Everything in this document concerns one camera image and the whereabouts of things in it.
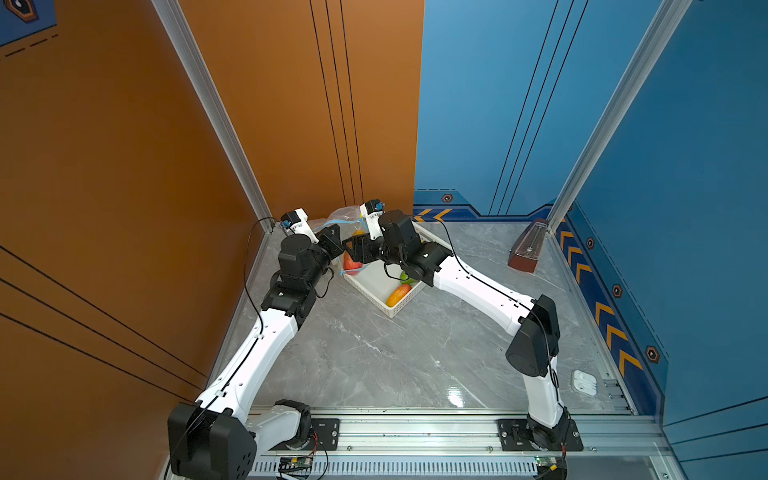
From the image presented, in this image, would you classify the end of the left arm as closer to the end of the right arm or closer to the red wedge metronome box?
the end of the right arm

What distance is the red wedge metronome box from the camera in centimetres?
98

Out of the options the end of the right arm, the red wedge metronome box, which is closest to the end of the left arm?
the end of the right arm
